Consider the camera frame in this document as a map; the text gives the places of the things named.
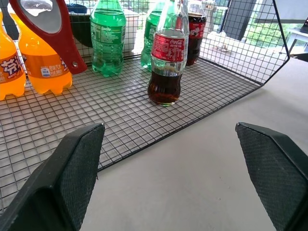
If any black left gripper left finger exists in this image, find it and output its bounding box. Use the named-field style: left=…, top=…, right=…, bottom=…
left=0, top=123, right=105, bottom=231

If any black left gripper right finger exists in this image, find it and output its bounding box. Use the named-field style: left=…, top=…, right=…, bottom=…
left=235, top=122, right=308, bottom=231

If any orange soda plastic bottle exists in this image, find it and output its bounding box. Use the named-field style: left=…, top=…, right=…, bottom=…
left=0, top=8, right=26, bottom=101
left=9, top=9, right=73, bottom=95

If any green Sprite plastic bottle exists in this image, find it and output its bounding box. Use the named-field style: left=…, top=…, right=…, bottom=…
left=140, top=0, right=169, bottom=72
left=90, top=0, right=127, bottom=77

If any glass cola bottle red label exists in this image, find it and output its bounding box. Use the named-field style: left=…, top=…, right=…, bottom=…
left=147, top=0, right=190, bottom=107

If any dark cola plastic bottle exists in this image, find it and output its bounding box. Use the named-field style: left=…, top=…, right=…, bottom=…
left=185, top=1, right=207, bottom=66

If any dark round bowl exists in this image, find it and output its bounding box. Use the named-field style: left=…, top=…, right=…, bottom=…
left=69, top=13, right=93, bottom=48

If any white rectangular container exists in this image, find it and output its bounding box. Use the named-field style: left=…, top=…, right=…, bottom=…
left=122, top=8, right=140, bottom=54

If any black wire mesh rack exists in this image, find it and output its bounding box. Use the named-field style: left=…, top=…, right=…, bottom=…
left=0, top=0, right=290, bottom=215

